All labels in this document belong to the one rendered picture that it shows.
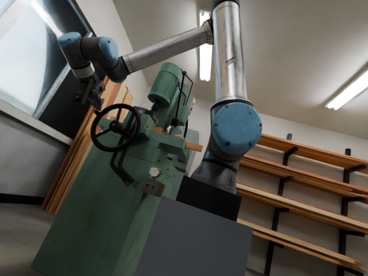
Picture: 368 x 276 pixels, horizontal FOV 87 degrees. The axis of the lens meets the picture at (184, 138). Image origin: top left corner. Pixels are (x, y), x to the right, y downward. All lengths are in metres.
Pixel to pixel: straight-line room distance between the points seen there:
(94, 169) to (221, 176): 0.82
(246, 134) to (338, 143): 4.02
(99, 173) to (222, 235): 0.85
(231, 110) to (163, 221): 0.40
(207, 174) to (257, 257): 3.10
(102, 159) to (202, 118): 2.99
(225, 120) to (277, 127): 3.63
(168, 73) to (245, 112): 1.02
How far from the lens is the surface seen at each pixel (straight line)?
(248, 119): 0.62
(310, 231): 4.02
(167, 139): 1.18
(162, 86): 1.50
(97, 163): 1.31
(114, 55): 0.93
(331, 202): 4.22
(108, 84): 3.11
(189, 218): 0.66
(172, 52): 1.03
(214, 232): 0.67
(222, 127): 0.60
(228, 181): 0.76
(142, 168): 1.17
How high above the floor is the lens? 0.54
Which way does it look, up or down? 18 degrees up
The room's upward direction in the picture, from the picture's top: 20 degrees clockwise
